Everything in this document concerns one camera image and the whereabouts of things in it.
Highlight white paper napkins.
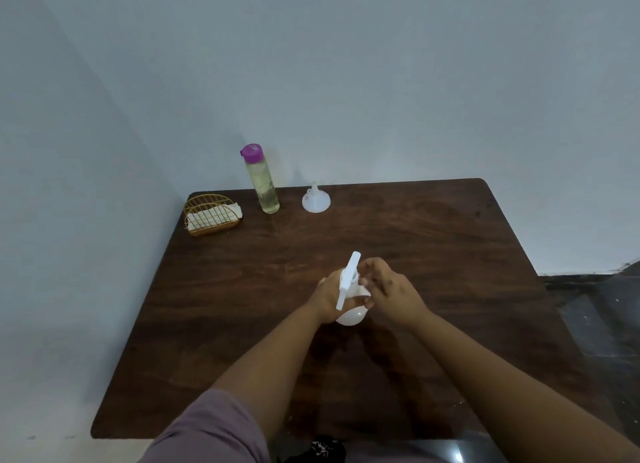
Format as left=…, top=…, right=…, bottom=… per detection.
left=186, top=203, right=244, bottom=231

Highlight white plastic funnel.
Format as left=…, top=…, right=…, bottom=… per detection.
left=301, top=181, right=332, bottom=213

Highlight gold wire napkin holder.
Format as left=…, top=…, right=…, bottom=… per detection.
left=183, top=193, right=244, bottom=237

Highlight clear bottle with yellow liquid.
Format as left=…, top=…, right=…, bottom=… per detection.
left=244, top=159, right=281, bottom=214

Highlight person's mauve sleeve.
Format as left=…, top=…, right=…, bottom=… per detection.
left=139, top=389, right=272, bottom=463

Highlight white trigger spray head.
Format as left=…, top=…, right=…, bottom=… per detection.
left=334, top=251, right=362, bottom=312

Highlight white plastic spray bottle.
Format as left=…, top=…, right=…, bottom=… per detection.
left=335, top=284, right=372, bottom=327

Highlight person's left hand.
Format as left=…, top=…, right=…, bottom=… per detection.
left=306, top=270, right=347, bottom=325

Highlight person's right forearm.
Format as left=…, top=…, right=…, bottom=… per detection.
left=410, top=310, right=640, bottom=463

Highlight person's left forearm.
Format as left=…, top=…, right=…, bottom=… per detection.
left=212, top=305, right=337, bottom=444

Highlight black patterned cloth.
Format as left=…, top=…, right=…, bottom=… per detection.
left=296, top=435, right=348, bottom=463

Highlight person's right hand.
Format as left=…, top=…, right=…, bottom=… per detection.
left=357, top=257, right=432, bottom=331

